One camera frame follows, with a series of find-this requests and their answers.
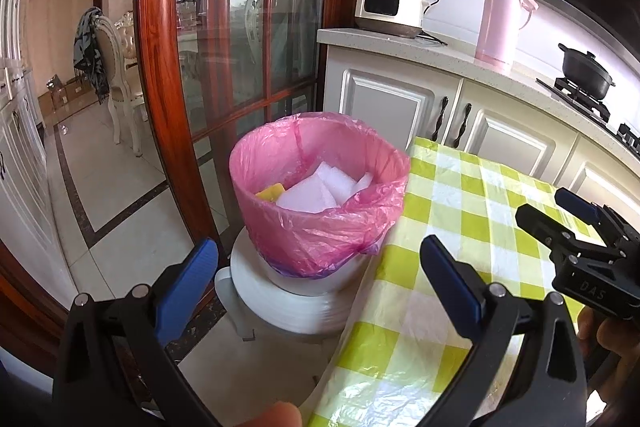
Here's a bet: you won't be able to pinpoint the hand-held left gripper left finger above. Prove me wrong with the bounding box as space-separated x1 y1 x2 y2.
52 237 221 427

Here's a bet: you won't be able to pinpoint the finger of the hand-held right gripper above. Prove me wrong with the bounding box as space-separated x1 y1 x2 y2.
554 187 608 228
515 203 576 253

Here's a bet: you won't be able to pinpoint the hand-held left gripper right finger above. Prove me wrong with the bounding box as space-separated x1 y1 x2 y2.
420 234 587 427

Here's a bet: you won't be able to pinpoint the yellow fruit peel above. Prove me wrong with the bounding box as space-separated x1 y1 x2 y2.
255 184 286 204

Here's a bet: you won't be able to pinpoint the trash bin with pink bag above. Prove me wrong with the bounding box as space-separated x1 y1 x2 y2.
229 111 412 280

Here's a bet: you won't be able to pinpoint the white tissues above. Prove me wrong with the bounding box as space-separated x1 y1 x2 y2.
275 162 341 212

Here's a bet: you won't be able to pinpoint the person's right hand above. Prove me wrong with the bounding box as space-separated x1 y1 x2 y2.
575 307 640 408

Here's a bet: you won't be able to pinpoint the person's left hand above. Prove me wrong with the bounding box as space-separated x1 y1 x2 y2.
247 402 304 427

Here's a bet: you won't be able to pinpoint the green checkered tablecloth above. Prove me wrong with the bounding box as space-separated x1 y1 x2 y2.
302 137 640 427

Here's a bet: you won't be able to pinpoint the black gas stove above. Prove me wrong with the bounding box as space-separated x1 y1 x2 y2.
536 77 640 158

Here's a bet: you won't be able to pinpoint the white plastic stool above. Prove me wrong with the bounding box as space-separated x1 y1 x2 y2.
214 227 386 343

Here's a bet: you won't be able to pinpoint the black cooking pot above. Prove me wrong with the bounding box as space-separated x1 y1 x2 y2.
557 43 617 101

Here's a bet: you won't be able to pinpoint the speckled kitchen countertop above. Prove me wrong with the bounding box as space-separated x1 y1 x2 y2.
316 28 640 178

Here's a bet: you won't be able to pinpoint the pink thermos flask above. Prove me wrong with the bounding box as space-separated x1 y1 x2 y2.
474 0 540 75

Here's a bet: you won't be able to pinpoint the ornate white dining chair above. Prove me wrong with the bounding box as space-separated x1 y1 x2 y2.
92 12 148 155

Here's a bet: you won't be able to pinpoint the wooden glass sliding door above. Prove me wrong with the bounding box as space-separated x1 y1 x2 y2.
127 0 388 258

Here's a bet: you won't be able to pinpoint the cardboard box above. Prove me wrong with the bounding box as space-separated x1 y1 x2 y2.
45 76 68 110

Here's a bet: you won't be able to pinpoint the dark patterned cloth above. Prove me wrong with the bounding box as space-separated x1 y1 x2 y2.
73 7 108 105

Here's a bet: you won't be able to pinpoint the cream rice cooker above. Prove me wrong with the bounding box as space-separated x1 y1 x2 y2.
354 0 430 38

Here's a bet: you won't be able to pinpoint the black cabinet handle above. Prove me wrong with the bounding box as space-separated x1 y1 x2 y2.
456 103 472 146
434 98 449 142

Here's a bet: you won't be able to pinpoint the black power cable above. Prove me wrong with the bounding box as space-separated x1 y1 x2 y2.
419 0 448 46

